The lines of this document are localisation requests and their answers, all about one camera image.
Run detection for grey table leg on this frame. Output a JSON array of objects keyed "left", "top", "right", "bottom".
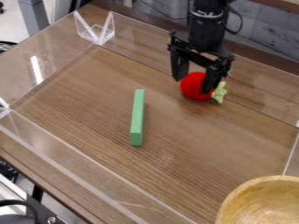
[{"left": 17, "top": 0, "right": 49, "bottom": 36}]

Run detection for green rectangular block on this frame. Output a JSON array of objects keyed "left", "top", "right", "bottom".
[{"left": 129, "top": 89, "right": 145, "bottom": 146}]

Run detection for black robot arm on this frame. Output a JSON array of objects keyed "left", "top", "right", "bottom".
[{"left": 168, "top": 0, "right": 235, "bottom": 95}]

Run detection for red plush fruit green leaves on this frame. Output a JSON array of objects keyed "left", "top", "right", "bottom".
[{"left": 180, "top": 72, "right": 228, "bottom": 103}]

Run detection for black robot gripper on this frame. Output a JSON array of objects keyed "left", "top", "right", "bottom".
[{"left": 167, "top": 31, "right": 235, "bottom": 95}]

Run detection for wooden bowl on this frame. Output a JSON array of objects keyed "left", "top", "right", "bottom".
[{"left": 215, "top": 175, "right": 299, "bottom": 224}]

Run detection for black device with cable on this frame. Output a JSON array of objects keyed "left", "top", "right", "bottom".
[{"left": 0, "top": 199, "right": 67, "bottom": 224}]

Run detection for clear acrylic enclosure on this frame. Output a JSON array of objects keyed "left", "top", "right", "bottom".
[{"left": 0, "top": 6, "right": 299, "bottom": 224}]

